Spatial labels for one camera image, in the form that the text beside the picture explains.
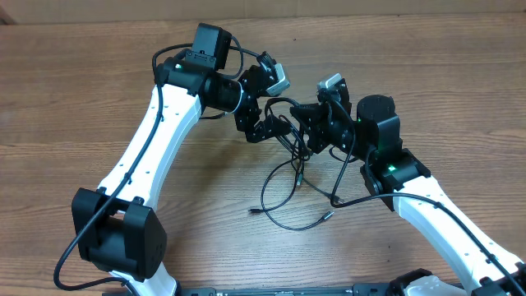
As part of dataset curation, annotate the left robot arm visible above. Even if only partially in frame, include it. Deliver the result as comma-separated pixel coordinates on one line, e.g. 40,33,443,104
71,23,289,295

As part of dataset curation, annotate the black USB-A cable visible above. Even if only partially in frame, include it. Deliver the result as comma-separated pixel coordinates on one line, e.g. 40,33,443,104
247,96,346,214

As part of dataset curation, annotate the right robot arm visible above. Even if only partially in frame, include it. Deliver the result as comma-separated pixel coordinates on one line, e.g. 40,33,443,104
290,81,525,295

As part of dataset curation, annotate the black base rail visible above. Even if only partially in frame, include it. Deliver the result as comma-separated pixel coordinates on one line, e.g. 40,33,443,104
178,283,390,296

